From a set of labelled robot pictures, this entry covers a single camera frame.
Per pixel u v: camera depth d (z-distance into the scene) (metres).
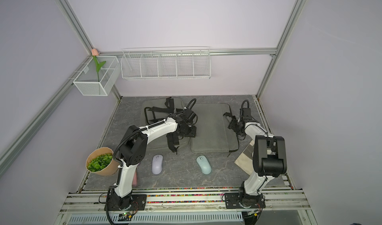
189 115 0.78
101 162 0.75
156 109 1.07
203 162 0.85
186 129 0.79
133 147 0.53
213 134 0.95
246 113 0.77
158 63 0.97
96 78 0.90
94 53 0.89
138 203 0.73
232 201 0.74
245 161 0.87
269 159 0.48
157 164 0.84
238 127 0.74
